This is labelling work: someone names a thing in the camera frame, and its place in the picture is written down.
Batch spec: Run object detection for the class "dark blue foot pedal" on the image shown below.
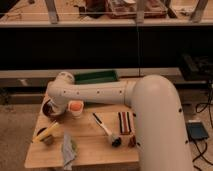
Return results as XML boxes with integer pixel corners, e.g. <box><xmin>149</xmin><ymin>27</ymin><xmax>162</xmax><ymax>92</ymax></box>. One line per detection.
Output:
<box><xmin>186</xmin><ymin>122</ymin><xmax>209</xmax><ymax>141</ymax></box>

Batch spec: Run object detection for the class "black box on shelf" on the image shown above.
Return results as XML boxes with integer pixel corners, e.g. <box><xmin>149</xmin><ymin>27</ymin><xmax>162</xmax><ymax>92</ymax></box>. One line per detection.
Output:
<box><xmin>179</xmin><ymin>54</ymin><xmax>213</xmax><ymax>81</ymax></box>

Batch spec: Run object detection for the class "striped red white block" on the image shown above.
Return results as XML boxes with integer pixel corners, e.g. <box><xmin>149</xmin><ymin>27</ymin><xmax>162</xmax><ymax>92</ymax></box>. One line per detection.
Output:
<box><xmin>118</xmin><ymin>112</ymin><xmax>132</xmax><ymax>135</ymax></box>

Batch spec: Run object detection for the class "purple bowl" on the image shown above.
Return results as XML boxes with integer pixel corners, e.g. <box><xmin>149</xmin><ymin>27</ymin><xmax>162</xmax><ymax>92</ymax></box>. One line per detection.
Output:
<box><xmin>42</xmin><ymin>100</ymin><xmax>64</xmax><ymax>118</ymax></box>

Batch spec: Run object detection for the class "green tray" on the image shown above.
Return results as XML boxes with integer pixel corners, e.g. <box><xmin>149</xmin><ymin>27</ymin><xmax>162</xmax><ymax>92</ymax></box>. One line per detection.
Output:
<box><xmin>74</xmin><ymin>70</ymin><xmax>118</xmax><ymax>84</ymax></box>

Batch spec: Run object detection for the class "black floor cable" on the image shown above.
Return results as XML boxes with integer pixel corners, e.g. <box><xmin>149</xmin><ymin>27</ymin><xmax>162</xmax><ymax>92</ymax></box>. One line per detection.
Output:
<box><xmin>191</xmin><ymin>79</ymin><xmax>213</xmax><ymax>171</ymax></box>

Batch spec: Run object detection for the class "grey crumpled cloth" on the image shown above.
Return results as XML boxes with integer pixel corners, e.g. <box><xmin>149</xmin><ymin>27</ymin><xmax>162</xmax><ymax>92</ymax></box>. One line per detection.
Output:
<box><xmin>61</xmin><ymin>132</ymin><xmax>77</xmax><ymax>171</ymax></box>

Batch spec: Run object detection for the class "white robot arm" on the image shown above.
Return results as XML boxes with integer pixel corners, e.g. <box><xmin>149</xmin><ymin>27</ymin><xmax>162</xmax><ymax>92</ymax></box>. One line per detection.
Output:
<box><xmin>47</xmin><ymin>72</ymin><xmax>194</xmax><ymax>171</ymax></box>

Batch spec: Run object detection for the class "white cup with orange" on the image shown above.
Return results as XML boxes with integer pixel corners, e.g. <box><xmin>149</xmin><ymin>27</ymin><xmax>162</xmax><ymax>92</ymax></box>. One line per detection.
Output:
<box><xmin>68</xmin><ymin>101</ymin><xmax>84</xmax><ymax>118</ymax></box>

